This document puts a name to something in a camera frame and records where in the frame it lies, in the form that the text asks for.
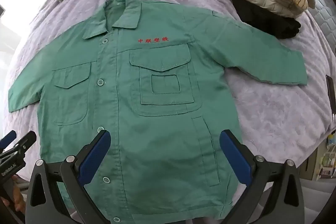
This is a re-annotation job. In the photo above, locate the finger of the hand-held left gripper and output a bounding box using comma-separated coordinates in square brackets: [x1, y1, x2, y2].
[0, 131, 17, 152]
[7, 131, 37, 159]

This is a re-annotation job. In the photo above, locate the dark flat device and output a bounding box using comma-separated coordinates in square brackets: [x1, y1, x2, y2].
[325, 74, 335, 105]

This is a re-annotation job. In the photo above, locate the purple plush blanket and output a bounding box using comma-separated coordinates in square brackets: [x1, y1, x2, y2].
[5, 0, 336, 185]

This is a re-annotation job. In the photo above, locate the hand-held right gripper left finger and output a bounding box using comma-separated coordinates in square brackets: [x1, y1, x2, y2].
[25, 130, 112, 224]

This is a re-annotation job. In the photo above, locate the black garment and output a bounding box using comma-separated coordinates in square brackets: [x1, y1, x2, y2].
[210, 0, 302, 39]

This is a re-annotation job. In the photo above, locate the person's left hand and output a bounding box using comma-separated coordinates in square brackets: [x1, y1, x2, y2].
[0, 179, 27, 217]

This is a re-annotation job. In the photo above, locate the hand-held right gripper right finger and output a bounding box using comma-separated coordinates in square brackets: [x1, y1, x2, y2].
[219, 130, 313, 224]

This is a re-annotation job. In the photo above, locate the cluttered shelf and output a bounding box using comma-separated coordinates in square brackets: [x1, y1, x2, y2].
[311, 131, 336, 182]

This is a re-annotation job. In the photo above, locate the green work jacket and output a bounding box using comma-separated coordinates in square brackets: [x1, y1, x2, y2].
[8, 0, 308, 222]

